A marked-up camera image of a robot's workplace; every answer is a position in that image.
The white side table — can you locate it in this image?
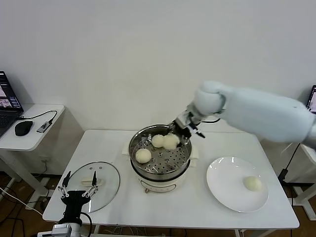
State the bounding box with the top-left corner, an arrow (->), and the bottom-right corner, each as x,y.
0,103 -> 65,198
292,142 -> 316,220

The black power cable with adapter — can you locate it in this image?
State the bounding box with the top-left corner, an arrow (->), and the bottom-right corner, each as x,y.
277,142 -> 301,184

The black laptop with pink screen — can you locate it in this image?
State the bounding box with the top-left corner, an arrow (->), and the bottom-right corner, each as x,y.
0,71 -> 25,139

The white steamed baozi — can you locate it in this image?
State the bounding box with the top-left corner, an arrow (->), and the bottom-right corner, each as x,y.
151,134 -> 165,149
242,176 -> 262,192
162,134 -> 180,151
135,149 -> 152,164

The black floor cable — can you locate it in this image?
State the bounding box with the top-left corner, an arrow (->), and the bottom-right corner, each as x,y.
0,185 -> 45,237

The glass lid with cream handle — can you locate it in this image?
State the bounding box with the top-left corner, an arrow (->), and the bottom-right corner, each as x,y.
66,161 -> 121,213

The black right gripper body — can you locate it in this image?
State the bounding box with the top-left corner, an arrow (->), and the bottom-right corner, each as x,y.
171,120 -> 205,139

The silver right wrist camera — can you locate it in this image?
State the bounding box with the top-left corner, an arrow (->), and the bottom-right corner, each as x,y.
175,111 -> 198,129

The grey USB hub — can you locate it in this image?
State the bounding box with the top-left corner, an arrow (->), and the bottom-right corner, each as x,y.
36,120 -> 53,134

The black computer mouse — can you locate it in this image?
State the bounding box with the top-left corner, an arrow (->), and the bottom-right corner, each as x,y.
14,120 -> 34,136

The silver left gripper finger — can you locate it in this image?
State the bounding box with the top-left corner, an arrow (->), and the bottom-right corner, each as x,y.
82,171 -> 99,198
58,170 -> 72,199

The white floor cable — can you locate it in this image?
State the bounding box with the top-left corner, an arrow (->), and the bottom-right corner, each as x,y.
0,186 -> 15,198

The white round plate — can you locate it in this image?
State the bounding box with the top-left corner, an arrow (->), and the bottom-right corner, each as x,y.
206,156 -> 270,213

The black hub cable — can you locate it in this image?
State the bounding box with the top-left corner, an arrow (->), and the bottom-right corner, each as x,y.
16,110 -> 58,124

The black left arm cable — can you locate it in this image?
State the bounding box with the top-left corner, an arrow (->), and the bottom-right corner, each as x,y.
80,212 -> 94,237

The stainless steel steamer basket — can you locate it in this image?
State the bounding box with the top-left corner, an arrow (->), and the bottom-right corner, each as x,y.
121,124 -> 201,175

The cream electric cooker base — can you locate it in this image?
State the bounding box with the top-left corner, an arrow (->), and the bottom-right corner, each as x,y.
121,148 -> 201,195

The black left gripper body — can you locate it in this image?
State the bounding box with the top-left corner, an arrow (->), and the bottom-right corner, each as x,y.
61,190 -> 89,221

